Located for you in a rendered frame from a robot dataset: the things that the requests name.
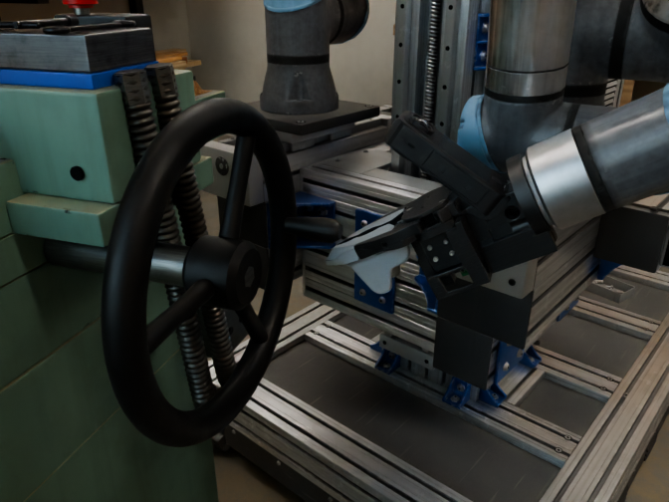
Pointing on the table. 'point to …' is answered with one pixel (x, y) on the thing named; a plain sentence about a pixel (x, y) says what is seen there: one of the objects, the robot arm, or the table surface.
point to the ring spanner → (87, 27)
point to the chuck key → (42, 23)
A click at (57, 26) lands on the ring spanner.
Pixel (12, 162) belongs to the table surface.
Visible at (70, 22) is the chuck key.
